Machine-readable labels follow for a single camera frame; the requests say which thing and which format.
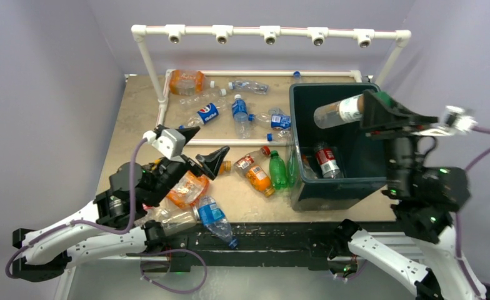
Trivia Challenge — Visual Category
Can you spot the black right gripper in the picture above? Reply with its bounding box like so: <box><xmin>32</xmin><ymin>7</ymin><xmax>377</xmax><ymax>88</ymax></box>
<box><xmin>357</xmin><ymin>88</ymin><xmax>434</xmax><ymax>194</ymax></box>

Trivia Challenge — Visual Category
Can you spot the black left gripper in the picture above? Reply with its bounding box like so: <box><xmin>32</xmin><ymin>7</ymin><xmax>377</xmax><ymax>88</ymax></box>
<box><xmin>146</xmin><ymin>126</ymin><xmax>229</xmax><ymax>207</ymax></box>

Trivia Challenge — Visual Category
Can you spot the green cap white label bottle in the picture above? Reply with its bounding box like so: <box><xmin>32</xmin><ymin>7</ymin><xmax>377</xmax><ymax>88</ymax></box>
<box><xmin>313</xmin><ymin>94</ymin><xmax>391</xmax><ymax>129</ymax></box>

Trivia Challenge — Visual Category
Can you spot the small orange bottle amber cap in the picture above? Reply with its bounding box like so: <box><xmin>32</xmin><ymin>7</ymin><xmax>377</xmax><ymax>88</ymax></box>
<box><xmin>218</xmin><ymin>161</ymin><xmax>233</xmax><ymax>174</ymax></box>

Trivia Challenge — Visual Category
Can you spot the large red label water bottle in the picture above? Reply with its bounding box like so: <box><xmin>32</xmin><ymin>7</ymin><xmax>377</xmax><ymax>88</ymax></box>
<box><xmin>314</xmin><ymin>142</ymin><xmax>343</xmax><ymax>179</ymax></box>

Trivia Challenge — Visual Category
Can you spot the orange juice bottle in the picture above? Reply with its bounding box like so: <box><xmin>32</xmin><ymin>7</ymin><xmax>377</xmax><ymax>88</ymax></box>
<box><xmin>246</xmin><ymin>165</ymin><xmax>275</xmax><ymax>198</ymax></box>

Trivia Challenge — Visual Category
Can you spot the green plastic bottle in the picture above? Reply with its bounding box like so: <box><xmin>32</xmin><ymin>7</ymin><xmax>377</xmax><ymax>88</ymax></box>
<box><xmin>269</xmin><ymin>151</ymin><xmax>288</xmax><ymax>190</ymax></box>

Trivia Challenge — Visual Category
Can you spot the red cap red label bottle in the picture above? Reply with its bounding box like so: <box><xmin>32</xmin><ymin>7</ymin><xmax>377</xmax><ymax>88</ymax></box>
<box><xmin>234</xmin><ymin>146</ymin><xmax>271</xmax><ymax>177</ymax></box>

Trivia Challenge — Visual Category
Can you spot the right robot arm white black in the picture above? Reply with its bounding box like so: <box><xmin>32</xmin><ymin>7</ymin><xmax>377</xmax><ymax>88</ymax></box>
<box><xmin>331</xmin><ymin>90</ymin><xmax>490</xmax><ymax>299</ymax></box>

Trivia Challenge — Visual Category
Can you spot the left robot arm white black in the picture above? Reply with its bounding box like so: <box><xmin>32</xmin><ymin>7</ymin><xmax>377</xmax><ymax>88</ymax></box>
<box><xmin>4</xmin><ymin>125</ymin><xmax>229</xmax><ymax>283</ymax></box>

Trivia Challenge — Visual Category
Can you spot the dark green plastic bin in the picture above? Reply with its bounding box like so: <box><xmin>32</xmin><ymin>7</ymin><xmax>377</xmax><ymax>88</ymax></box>
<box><xmin>289</xmin><ymin>82</ymin><xmax>399</xmax><ymax>212</ymax></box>

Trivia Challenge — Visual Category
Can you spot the clear Pepsi bottle blue cap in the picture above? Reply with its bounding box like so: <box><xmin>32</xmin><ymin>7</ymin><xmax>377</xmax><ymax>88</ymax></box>
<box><xmin>179</xmin><ymin>102</ymin><xmax>224</xmax><ymax>129</ymax></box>

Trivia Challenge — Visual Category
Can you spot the large orange label crushed bottle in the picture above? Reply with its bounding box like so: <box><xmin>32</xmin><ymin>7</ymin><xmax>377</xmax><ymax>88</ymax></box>
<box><xmin>166</xmin><ymin>171</ymin><xmax>209</xmax><ymax>209</ymax></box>

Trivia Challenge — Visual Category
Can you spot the clear bottle white cap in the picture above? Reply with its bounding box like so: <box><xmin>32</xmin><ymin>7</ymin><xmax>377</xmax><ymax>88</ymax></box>
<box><xmin>179</xmin><ymin>81</ymin><xmax>228</xmax><ymax>110</ymax></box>

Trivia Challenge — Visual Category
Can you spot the blue label bottle upright centre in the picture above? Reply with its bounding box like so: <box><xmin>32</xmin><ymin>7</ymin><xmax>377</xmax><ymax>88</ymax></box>
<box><xmin>231</xmin><ymin>94</ymin><xmax>251</xmax><ymax>139</ymax></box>

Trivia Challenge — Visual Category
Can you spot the blue label water bottle front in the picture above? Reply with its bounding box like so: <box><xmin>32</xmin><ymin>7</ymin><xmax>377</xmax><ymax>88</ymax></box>
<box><xmin>197</xmin><ymin>196</ymin><xmax>238</xmax><ymax>249</ymax></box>

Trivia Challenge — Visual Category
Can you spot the orange label bottle far corner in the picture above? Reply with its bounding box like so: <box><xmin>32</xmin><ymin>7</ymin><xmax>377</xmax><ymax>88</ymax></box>
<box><xmin>169</xmin><ymin>69</ymin><xmax>206</xmax><ymax>96</ymax></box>

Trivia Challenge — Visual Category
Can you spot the clear crushed bottle front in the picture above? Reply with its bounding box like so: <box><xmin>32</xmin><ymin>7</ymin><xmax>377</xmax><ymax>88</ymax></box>
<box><xmin>144</xmin><ymin>206</ymin><xmax>200</xmax><ymax>237</ymax></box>

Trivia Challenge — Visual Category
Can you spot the clear crushed bottle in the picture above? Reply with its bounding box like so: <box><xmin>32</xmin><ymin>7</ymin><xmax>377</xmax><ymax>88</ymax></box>
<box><xmin>144</xmin><ymin>206</ymin><xmax>200</xmax><ymax>237</ymax></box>
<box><xmin>227</xmin><ymin>79</ymin><xmax>269</xmax><ymax>95</ymax></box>

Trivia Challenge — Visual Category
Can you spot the clear crushed bottle back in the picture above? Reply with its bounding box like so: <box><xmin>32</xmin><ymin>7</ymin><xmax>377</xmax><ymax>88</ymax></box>
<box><xmin>227</xmin><ymin>79</ymin><xmax>269</xmax><ymax>95</ymax></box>

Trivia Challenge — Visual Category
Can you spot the clear bottle blue label right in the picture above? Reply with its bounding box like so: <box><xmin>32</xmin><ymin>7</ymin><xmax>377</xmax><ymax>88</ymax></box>
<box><xmin>248</xmin><ymin>110</ymin><xmax>291</xmax><ymax>131</ymax></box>

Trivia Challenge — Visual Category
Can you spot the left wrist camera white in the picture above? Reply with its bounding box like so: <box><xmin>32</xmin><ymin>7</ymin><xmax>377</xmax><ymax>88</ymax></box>
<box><xmin>142</xmin><ymin>126</ymin><xmax>186</xmax><ymax>161</ymax></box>

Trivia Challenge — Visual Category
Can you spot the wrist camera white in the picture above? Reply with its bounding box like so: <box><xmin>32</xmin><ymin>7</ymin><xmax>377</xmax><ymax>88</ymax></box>
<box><xmin>415</xmin><ymin>106</ymin><xmax>478</xmax><ymax>137</ymax></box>
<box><xmin>142</xmin><ymin>126</ymin><xmax>186</xmax><ymax>161</ymax></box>

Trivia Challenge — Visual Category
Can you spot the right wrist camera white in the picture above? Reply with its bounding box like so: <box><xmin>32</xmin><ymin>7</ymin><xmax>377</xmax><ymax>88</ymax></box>
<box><xmin>415</xmin><ymin>106</ymin><xmax>478</xmax><ymax>137</ymax></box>

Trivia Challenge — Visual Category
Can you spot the white PVC pipe frame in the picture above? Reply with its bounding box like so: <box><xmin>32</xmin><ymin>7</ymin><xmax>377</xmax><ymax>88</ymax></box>
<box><xmin>131</xmin><ymin>24</ymin><xmax>412</xmax><ymax>147</ymax></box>

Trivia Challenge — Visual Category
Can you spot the purple cable loop below table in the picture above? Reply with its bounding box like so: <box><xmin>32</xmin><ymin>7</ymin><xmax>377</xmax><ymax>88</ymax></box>
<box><xmin>139</xmin><ymin>247</ymin><xmax>209</xmax><ymax>295</ymax></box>

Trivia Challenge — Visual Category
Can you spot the black table front rail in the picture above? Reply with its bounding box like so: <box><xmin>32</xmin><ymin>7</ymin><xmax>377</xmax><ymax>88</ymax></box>
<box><xmin>126</xmin><ymin>222</ymin><xmax>391</xmax><ymax>273</ymax></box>

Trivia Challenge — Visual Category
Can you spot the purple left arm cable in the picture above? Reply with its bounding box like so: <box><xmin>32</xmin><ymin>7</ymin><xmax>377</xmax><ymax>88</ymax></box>
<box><xmin>4</xmin><ymin>137</ymin><xmax>149</xmax><ymax>279</ymax></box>

